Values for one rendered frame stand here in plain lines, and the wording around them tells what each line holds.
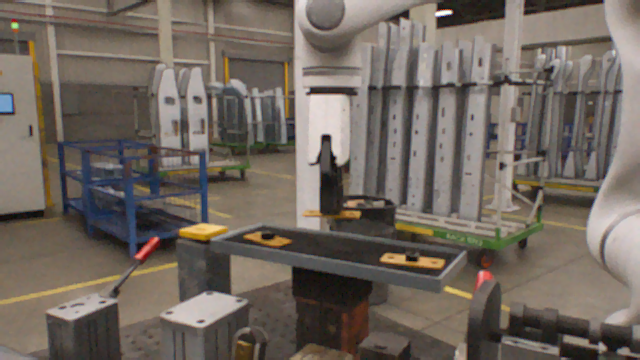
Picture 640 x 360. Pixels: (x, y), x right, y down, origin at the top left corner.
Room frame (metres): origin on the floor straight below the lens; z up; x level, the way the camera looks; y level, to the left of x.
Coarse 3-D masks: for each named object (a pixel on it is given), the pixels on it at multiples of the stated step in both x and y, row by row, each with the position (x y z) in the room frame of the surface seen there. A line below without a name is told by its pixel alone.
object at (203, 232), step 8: (200, 224) 0.87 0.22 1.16; (208, 224) 0.87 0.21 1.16; (184, 232) 0.82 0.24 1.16; (192, 232) 0.81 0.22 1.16; (200, 232) 0.81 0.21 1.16; (208, 232) 0.81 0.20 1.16; (216, 232) 0.82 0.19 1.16; (224, 232) 0.84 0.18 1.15; (200, 240) 0.83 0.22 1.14; (208, 240) 0.83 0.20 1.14
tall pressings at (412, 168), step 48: (384, 48) 5.37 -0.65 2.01; (432, 48) 5.24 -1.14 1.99; (480, 48) 4.62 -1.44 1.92; (384, 96) 5.37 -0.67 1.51; (432, 96) 4.98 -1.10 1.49; (480, 96) 4.56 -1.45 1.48; (384, 144) 5.55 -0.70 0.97; (432, 144) 5.13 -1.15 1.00; (480, 144) 4.52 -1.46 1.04; (384, 192) 5.51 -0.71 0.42; (432, 192) 5.09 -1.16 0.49; (480, 192) 4.53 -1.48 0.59
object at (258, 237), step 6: (252, 234) 0.78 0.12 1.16; (258, 234) 0.78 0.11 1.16; (264, 234) 0.75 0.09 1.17; (270, 234) 0.75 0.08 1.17; (258, 240) 0.75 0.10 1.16; (264, 240) 0.75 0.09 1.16; (270, 240) 0.75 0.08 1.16; (276, 240) 0.75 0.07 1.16; (282, 240) 0.75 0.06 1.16; (288, 240) 0.75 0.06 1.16; (276, 246) 0.72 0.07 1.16
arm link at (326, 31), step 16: (304, 0) 0.60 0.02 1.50; (320, 0) 0.59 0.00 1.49; (336, 0) 0.59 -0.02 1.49; (352, 0) 0.59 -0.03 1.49; (368, 0) 0.59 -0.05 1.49; (384, 0) 0.59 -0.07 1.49; (400, 0) 0.60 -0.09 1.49; (416, 0) 0.61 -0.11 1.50; (432, 0) 0.64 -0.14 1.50; (304, 16) 0.60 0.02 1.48; (320, 16) 0.59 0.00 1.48; (336, 16) 0.59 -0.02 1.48; (352, 16) 0.59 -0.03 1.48; (368, 16) 0.59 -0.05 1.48; (384, 16) 0.60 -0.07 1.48; (304, 32) 0.61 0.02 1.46; (320, 32) 0.59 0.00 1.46; (336, 32) 0.59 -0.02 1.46; (352, 32) 0.60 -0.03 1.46
